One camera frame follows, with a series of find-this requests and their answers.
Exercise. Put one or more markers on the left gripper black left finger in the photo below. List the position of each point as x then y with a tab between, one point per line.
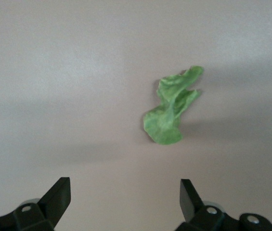
42	211

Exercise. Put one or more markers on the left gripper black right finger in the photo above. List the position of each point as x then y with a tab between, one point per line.
205	216

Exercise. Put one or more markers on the green lettuce leaf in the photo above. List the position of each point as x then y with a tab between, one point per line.
167	115

